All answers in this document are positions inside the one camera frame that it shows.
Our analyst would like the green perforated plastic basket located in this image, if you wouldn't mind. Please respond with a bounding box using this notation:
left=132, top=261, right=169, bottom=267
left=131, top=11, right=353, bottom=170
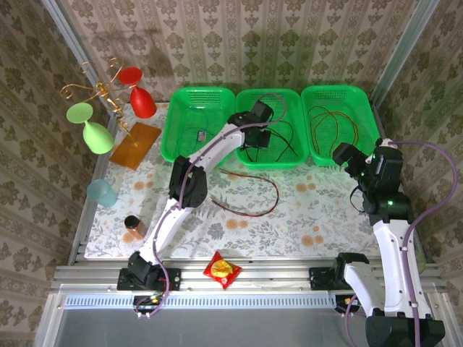
left=160, top=86, right=236, bottom=163
left=234, top=87, right=304, bottom=171
left=300, top=85, right=375, bottom=168

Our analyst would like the gold wire glass stand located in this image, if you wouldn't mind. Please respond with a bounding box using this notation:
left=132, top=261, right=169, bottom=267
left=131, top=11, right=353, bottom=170
left=59, top=56, right=163, bottom=171

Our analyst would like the small circuit board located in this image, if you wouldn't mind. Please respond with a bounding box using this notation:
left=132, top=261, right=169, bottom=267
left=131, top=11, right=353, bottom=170
left=133, top=294, right=166, bottom=310
left=336, top=295, right=365, bottom=312

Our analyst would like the red snack packet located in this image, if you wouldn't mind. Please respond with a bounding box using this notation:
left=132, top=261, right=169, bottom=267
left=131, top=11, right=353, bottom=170
left=202, top=251, right=242, bottom=291

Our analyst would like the blue textured cup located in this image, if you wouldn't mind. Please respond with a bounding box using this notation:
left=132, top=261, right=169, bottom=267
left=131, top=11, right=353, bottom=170
left=85, top=179, right=119, bottom=210

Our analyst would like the thin blue cable with connector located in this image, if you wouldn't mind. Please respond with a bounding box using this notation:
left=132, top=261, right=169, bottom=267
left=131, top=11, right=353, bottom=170
left=179, top=108, right=220, bottom=156

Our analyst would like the green wine glass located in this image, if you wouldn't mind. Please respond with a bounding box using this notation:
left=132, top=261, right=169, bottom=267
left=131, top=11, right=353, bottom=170
left=66, top=102, right=116, bottom=155

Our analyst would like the brown juice bottle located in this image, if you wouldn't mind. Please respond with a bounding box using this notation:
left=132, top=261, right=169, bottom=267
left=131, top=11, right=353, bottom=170
left=123, top=215, right=148, bottom=239

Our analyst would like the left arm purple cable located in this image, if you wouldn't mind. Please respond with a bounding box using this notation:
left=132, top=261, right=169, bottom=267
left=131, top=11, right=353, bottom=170
left=135, top=93, right=289, bottom=319

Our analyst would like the white slotted cable duct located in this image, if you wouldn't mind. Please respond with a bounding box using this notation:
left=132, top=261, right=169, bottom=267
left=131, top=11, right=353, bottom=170
left=64, top=293, right=337, bottom=310

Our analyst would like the red wine glass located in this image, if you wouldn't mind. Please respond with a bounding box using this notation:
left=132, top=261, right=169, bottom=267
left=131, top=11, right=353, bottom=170
left=118, top=67, right=158, bottom=119

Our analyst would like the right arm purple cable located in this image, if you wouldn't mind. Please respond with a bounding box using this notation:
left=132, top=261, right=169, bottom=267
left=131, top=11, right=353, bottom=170
left=341, top=140, right=456, bottom=347

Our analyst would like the aluminium extrusion frame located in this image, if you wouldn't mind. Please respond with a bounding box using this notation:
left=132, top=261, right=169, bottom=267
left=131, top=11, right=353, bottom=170
left=34, top=0, right=463, bottom=347

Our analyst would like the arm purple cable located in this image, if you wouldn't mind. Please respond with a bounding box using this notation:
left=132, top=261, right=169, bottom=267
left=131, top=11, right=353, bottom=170
left=341, top=140, right=456, bottom=347
left=135, top=93, right=289, bottom=319

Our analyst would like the floral table mat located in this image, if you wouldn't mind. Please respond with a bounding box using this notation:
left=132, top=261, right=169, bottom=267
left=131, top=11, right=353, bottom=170
left=83, top=102, right=399, bottom=260

